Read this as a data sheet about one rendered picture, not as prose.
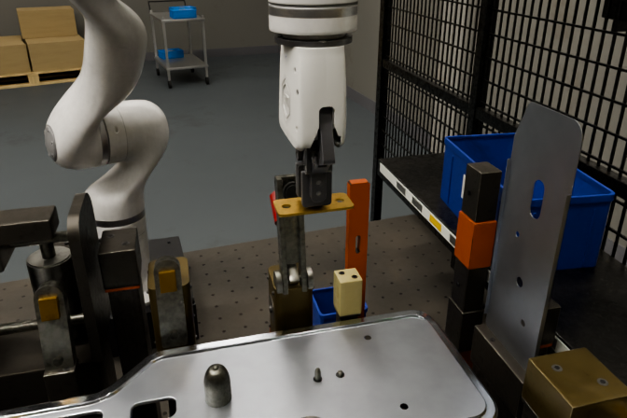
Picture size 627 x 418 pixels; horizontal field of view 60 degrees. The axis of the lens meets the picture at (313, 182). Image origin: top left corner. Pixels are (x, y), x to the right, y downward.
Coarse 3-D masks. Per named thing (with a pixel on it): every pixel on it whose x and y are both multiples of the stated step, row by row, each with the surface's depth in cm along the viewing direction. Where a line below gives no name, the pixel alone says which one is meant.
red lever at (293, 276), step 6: (270, 198) 87; (276, 222) 85; (288, 264) 80; (294, 264) 81; (288, 270) 80; (294, 270) 80; (288, 276) 79; (294, 276) 79; (288, 282) 80; (294, 282) 79
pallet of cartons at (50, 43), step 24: (24, 24) 650; (48, 24) 661; (72, 24) 673; (0, 48) 610; (24, 48) 623; (48, 48) 633; (72, 48) 646; (0, 72) 618; (24, 72) 631; (48, 72) 640; (72, 72) 695
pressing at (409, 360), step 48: (288, 336) 77; (336, 336) 78; (384, 336) 78; (432, 336) 78; (144, 384) 69; (192, 384) 69; (240, 384) 69; (288, 384) 69; (336, 384) 69; (384, 384) 69; (432, 384) 69; (480, 384) 70
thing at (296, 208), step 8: (280, 200) 60; (288, 200) 60; (296, 200) 60; (336, 200) 61; (344, 200) 60; (280, 208) 58; (288, 208) 58; (296, 208) 58; (304, 208) 58; (312, 208) 58; (320, 208) 58; (328, 208) 58; (336, 208) 58; (344, 208) 59; (352, 208) 59
